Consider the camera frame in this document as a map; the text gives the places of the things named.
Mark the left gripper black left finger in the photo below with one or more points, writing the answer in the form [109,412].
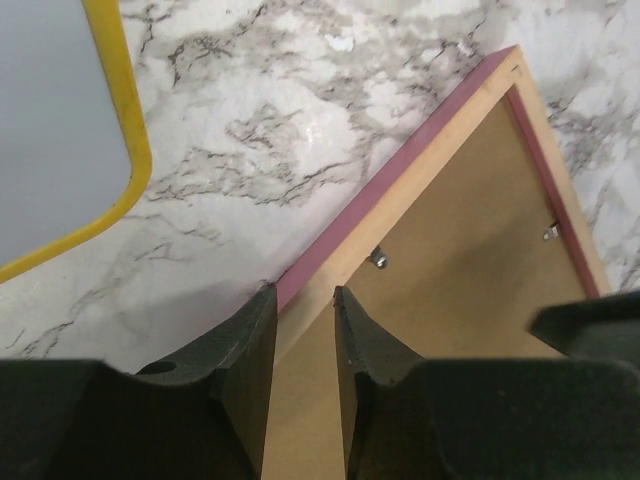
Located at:
[198,413]

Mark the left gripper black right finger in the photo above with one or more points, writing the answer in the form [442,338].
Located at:
[407,417]

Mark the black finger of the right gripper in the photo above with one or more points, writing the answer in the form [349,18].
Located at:
[603,328]

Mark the brown cardboard backing board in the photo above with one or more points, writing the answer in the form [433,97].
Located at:
[468,267]

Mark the pink wooden photo frame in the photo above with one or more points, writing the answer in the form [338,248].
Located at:
[306,287]

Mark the small whiteboard with red writing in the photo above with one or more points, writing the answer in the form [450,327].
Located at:
[75,154]

